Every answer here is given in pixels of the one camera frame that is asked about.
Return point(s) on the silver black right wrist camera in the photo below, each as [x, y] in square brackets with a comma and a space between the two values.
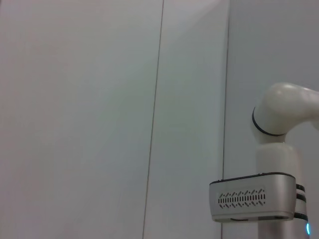
[274, 199]

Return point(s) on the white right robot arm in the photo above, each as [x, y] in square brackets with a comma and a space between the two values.
[279, 112]

